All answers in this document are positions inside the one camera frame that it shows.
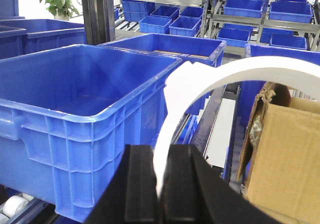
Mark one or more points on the white ring pipe clamp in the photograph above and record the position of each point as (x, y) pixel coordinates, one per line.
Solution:
(190, 81)

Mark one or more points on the left blue bin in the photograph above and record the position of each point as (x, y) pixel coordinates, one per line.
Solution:
(25, 36)

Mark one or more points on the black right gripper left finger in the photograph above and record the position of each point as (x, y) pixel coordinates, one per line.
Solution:
(130, 197)

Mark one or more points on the large blue plastic bin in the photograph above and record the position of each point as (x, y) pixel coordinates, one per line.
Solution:
(66, 115)

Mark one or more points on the brown cardboard box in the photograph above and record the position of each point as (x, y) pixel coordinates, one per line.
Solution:
(280, 156)

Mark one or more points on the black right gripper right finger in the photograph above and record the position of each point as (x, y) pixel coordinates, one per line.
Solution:
(193, 193)

